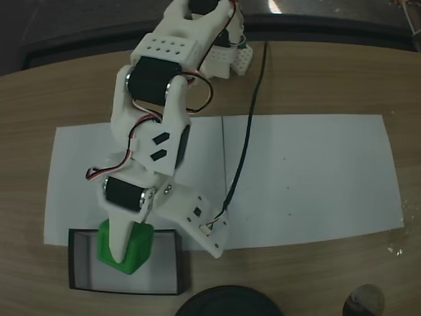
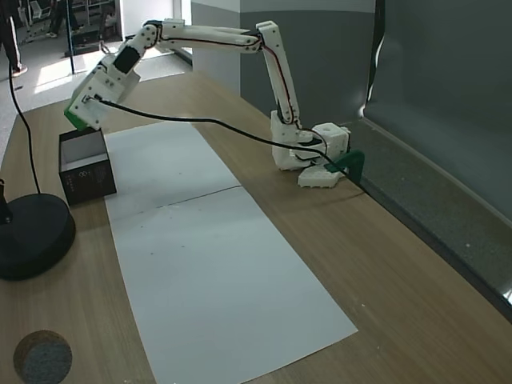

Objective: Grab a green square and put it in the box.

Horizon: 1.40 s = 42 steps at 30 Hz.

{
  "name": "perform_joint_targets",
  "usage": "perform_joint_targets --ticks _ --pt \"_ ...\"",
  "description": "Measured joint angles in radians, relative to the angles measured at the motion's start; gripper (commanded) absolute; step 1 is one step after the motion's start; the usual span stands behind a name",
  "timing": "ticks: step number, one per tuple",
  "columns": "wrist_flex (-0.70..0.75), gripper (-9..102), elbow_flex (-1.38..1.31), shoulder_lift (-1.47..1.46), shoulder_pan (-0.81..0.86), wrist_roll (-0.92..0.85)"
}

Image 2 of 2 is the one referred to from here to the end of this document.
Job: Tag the green table clamp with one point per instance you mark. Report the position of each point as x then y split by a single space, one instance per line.
354 160

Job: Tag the black round camera stand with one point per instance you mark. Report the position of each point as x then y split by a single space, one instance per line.
32 236

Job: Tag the green cube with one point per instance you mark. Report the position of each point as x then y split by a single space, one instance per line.
74 120

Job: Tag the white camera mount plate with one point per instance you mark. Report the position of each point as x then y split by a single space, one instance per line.
100 86

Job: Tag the person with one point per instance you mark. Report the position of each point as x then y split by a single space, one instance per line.
10 32

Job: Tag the white paper sheet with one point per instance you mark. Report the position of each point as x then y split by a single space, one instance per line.
224 280
168 160

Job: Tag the black cardboard box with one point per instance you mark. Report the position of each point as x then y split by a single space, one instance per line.
86 180

